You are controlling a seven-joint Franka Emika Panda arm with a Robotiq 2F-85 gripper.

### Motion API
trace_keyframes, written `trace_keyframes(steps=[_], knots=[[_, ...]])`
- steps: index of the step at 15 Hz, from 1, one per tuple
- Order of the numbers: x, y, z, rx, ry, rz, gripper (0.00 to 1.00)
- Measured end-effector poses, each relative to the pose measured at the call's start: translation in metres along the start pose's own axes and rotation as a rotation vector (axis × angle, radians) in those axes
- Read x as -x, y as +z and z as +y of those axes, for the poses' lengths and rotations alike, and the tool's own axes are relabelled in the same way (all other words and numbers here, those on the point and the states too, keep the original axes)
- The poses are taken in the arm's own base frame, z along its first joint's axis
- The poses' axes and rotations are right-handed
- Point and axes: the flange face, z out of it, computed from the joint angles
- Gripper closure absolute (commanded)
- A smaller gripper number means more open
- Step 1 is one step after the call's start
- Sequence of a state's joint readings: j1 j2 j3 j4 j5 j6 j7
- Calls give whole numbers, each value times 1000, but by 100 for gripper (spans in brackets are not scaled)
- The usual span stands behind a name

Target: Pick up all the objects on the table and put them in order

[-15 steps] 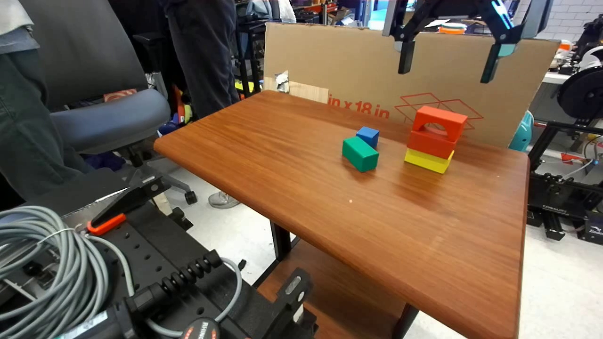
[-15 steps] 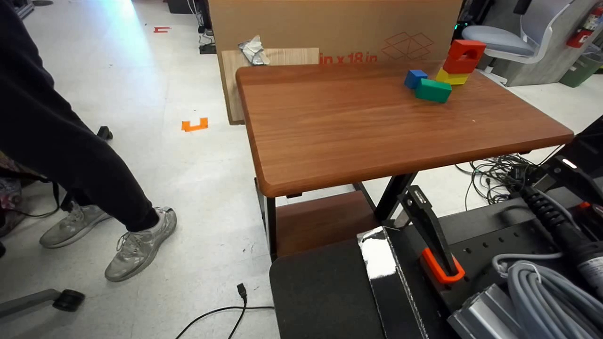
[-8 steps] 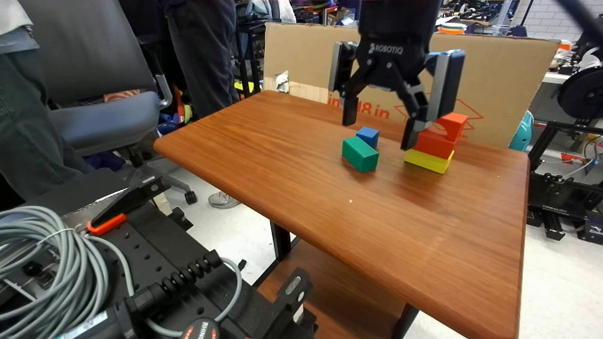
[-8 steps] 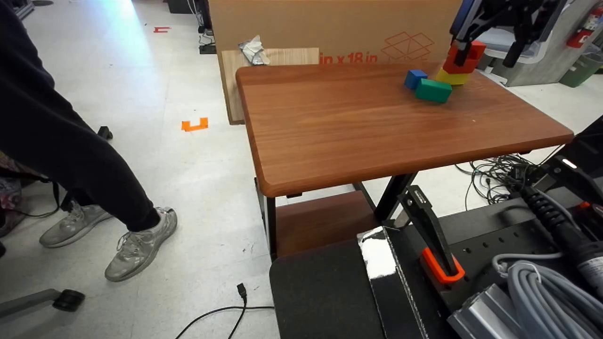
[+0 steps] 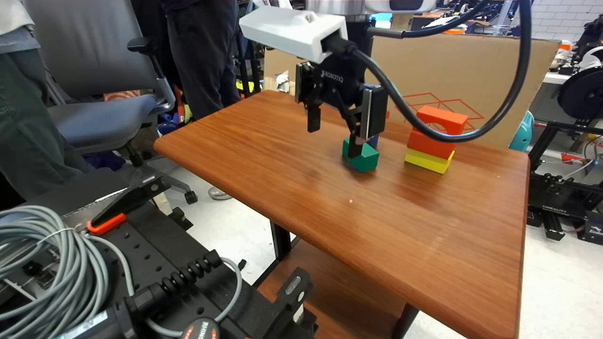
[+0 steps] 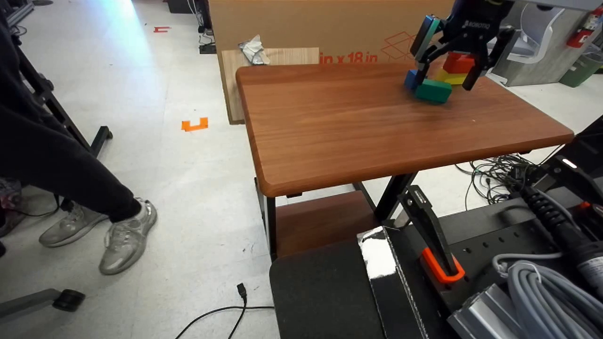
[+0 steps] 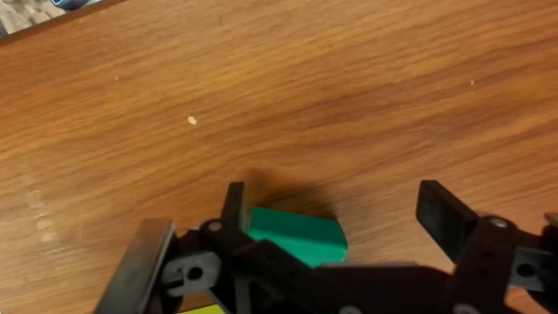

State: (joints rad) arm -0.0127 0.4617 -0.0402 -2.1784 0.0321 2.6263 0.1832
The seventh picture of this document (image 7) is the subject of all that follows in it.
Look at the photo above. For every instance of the small white crumb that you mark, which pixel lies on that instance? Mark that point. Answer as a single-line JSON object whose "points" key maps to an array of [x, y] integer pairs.
{"points": [[193, 120]]}

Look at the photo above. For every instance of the green rectangular wooden block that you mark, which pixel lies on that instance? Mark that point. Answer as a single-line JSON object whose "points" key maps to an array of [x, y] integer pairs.
{"points": [[303, 236]]}

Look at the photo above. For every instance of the grey metal gripper side bar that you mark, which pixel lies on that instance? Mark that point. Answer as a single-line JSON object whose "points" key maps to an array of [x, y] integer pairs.
{"points": [[141, 267], [552, 227]]}

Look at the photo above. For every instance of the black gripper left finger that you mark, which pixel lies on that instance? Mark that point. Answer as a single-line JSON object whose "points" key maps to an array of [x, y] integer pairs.
{"points": [[263, 272]]}

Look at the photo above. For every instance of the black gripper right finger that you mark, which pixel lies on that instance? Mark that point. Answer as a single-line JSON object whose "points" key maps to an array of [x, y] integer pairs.
{"points": [[482, 255]]}

